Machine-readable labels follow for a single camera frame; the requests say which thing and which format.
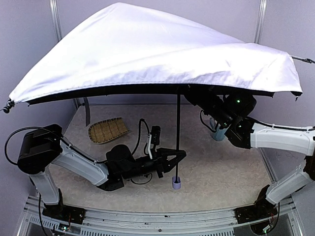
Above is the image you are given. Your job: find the lilac umbrella with black lining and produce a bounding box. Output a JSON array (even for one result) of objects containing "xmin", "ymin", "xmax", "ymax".
[{"xmin": 1, "ymin": 1, "xmax": 314, "ymax": 191}]

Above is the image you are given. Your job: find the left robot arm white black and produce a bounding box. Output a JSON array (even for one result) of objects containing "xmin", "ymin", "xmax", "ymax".
[{"xmin": 17, "ymin": 124, "xmax": 187, "ymax": 206}]

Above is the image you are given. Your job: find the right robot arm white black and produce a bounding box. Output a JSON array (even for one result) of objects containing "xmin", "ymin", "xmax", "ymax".
[{"xmin": 183, "ymin": 86, "xmax": 315, "ymax": 208}]

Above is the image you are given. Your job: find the light blue plastic jug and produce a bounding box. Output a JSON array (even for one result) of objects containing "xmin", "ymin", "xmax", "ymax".
[{"xmin": 209, "ymin": 118, "xmax": 227, "ymax": 142}]

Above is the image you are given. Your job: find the woven bamboo tray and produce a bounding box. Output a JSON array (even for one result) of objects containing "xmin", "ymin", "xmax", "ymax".
[{"xmin": 88, "ymin": 117, "xmax": 129, "ymax": 144}]

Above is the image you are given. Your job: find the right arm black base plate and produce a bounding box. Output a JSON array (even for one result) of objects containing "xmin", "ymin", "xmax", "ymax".
[{"xmin": 234, "ymin": 205, "xmax": 278, "ymax": 224}]

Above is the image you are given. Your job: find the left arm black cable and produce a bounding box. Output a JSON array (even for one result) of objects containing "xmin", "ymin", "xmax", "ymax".
[{"xmin": 4, "ymin": 126, "xmax": 62, "ymax": 166}]

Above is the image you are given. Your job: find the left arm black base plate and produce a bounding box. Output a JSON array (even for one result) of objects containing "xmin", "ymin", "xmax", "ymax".
[{"xmin": 42, "ymin": 205, "xmax": 86, "ymax": 225}]

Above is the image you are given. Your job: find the aluminium front rail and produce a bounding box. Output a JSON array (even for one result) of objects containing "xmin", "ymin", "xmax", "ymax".
[{"xmin": 14, "ymin": 196, "xmax": 304, "ymax": 236}]

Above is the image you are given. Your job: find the aluminium corner post right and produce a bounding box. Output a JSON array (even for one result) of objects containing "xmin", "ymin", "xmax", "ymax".
[{"xmin": 254, "ymin": 0, "xmax": 268, "ymax": 44}]

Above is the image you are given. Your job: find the aluminium corner post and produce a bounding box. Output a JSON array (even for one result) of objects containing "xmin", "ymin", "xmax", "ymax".
[
  {"xmin": 49, "ymin": 0, "xmax": 63, "ymax": 42},
  {"xmin": 254, "ymin": 0, "xmax": 268, "ymax": 44}
]

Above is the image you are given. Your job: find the aluminium corner post left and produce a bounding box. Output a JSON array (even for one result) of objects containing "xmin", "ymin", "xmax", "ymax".
[{"xmin": 49, "ymin": 0, "xmax": 63, "ymax": 42}]

